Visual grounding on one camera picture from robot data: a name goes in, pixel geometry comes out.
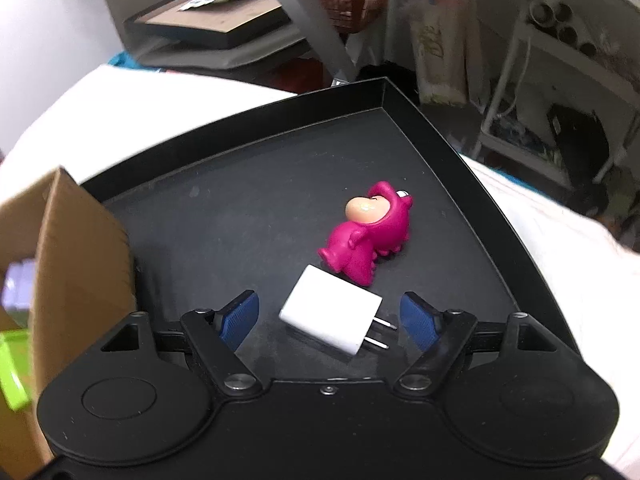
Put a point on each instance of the black picture frame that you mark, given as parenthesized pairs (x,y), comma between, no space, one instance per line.
(220,15)

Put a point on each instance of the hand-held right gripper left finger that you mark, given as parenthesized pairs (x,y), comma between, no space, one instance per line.
(239,320)

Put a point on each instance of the lavender toy sofa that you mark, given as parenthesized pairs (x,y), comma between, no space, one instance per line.
(20,285)

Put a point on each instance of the white storage rack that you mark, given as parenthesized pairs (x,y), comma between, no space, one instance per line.
(520,60)

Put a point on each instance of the black bag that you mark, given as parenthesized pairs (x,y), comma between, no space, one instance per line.
(580,135)

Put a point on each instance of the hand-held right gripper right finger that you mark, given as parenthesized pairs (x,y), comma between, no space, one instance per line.
(420,320)

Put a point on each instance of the brown cardboard box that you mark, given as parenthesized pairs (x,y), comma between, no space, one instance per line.
(75,240)

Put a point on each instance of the grey desk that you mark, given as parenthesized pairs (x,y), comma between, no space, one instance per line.
(310,25)

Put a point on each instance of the black tray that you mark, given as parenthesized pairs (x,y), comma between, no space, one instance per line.
(250,185)

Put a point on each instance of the pink dinosaur figurine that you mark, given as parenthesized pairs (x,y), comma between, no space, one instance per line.
(365,245)

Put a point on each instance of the green cube box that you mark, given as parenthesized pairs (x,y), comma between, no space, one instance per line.
(12,370)

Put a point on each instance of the white charger plug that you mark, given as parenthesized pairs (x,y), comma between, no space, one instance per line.
(325,310)

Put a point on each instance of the white tote bag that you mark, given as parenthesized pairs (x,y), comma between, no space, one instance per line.
(442,45)

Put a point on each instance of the red plastic basket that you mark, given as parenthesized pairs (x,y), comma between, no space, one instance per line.
(355,5)

